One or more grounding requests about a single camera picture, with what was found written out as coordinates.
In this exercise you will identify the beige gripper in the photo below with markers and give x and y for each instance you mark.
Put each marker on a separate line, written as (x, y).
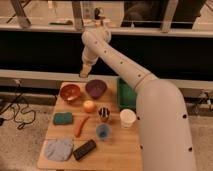
(86, 68)

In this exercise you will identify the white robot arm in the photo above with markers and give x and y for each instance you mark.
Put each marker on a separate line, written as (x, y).
(164, 131)

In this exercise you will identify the purple bowl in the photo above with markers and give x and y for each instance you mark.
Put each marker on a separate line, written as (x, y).
(96, 88)

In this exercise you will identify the red-brown bowl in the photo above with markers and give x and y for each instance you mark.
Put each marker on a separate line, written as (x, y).
(70, 93)

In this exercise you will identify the yellow onion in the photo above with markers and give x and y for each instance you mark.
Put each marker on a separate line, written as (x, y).
(89, 106)

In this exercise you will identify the green rectangular bin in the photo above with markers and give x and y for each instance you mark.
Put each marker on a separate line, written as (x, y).
(126, 97)

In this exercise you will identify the orange carrot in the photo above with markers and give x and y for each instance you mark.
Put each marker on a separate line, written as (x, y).
(79, 126)

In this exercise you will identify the teal sponge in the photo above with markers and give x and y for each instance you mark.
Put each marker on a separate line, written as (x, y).
(63, 118)

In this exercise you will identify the white paper cup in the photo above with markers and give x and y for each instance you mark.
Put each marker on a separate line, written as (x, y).
(127, 117)

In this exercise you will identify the person in dark clothes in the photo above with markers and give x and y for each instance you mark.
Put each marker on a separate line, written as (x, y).
(150, 13)

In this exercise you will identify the black rectangular block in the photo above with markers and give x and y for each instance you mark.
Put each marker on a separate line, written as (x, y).
(84, 149)

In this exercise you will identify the grey-blue cloth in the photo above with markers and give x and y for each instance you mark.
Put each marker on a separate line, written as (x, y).
(58, 149)

